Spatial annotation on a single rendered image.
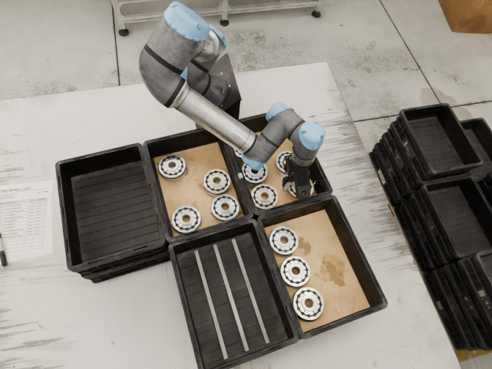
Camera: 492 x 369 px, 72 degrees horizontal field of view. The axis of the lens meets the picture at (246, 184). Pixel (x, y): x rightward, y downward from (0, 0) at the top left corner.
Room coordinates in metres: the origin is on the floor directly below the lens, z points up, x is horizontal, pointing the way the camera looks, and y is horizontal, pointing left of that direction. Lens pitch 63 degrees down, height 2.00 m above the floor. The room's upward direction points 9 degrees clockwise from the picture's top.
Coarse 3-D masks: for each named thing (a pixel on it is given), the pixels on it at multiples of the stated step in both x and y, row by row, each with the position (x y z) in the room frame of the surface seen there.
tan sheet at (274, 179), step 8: (288, 144) 0.80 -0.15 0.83; (272, 160) 0.71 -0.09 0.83; (272, 168) 0.67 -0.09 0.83; (272, 176) 0.64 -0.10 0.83; (280, 176) 0.64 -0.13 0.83; (272, 184) 0.60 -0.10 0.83; (280, 184) 0.61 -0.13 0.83; (280, 192) 0.58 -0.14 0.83; (280, 200) 0.54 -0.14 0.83; (288, 200) 0.55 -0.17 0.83
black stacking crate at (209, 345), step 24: (216, 240) 0.34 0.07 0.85; (240, 240) 0.36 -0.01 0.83; (192, 264) 0.25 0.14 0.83; (216, 264) 0.26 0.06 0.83; (264, 264) 0.28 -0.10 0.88; (192, 288) 0.17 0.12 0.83; (216, 288) 0.19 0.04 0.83; (240, 288) 0.20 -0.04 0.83; (264, 288) 0.21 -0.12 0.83; (192, 312) 0.10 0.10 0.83; (216, 312) 0.11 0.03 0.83; (240, 312) 0.13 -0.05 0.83; (264, 312) 0.14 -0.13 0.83; (216, 336) 0.04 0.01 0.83; (240, 336) 0.05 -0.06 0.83; (288, 336) 0.08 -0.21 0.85; (216, 360) -0.02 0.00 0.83
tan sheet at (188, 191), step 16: (208, 144) 0.73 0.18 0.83; (192, 160) 0.65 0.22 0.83; (208, 160) 0.66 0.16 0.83; (160, 176) 0.56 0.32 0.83; (192, 176) 0.58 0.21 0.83; (176, 192) 0.51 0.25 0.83; (192, 192) 0.52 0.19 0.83; (176, 208) 0.44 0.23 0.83; (208, 208) 0.46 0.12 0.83; (224, 208) 0.47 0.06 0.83; (240, 208) 0.48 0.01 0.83; (208, 224) 0.40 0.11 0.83
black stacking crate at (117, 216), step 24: (72, 168) 0.51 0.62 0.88; (96, 168) 0.54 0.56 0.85; (120, 168) 0.56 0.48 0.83; (72, 192) 0.44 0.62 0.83; (96, 192) 0.45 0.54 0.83; (120, 192) 0.47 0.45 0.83; (144, 192) 0.49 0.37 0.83; (72, 216) 0.34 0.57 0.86; (96, 216) 0.36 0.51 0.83; (120, 216) 0.38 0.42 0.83; (144, 216) 0.39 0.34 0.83; (72, 240) 0.25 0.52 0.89; (96, 240) 0.28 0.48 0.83; (120, 240) 0.29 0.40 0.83; (144, 240) 0.31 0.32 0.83; (72, 264) 0.17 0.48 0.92; (120, 264) 0.21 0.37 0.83
